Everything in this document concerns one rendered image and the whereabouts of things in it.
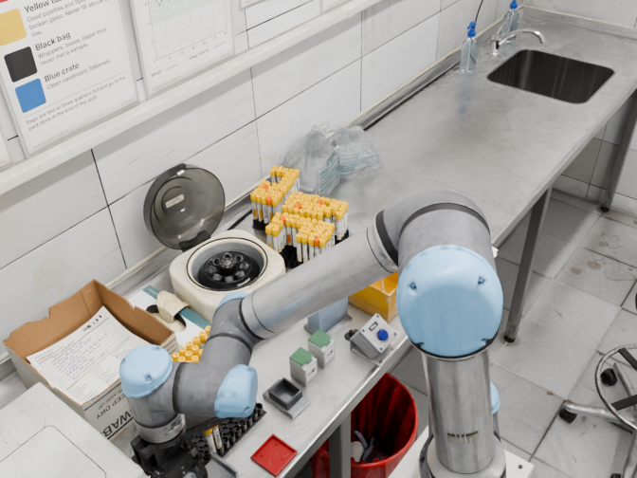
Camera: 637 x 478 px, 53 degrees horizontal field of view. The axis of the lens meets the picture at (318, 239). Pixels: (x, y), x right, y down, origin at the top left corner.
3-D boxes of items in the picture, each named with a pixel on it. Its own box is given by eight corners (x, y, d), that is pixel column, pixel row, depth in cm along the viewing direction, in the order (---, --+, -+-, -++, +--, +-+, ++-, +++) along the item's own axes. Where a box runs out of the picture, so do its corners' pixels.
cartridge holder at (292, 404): (293, 419, 136) (292, 410, 133) (263, 397, 140) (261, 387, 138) (310, 403, 139) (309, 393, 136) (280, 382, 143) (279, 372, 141)
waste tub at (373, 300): (388, 325, 156) (390, 296, 149) (343, 302, 163) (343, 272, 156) (417, 295, 164) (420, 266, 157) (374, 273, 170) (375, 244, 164)
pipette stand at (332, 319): (324, 342, 152) (323, 313, 146) (303, 328, 156) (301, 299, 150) (352, 320, 158) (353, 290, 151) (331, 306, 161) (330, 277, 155)
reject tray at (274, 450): (276, 477, 125) (275, 475, 125) (250, 458, 129) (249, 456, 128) (298, 452, 130) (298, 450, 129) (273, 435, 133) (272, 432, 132)
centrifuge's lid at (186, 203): (140, 186, 147) (123, 176, 153) (167, 273, 161) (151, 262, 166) (217, 151, 158) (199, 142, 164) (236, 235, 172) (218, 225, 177)
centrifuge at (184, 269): (233, 359, 149) (227, 322, 141) (165, 295, 166) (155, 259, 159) (310, 307, 161) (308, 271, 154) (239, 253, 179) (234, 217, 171)
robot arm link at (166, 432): (159, 380, 103) (194, 406, 99) (164, 397, 106) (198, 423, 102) (121, 412, 98) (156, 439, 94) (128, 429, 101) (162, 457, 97)
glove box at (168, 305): (189, 375, 146) (181, 347, 140) (121, 328, 158) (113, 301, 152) (227, 342, 153) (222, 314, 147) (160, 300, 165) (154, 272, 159)
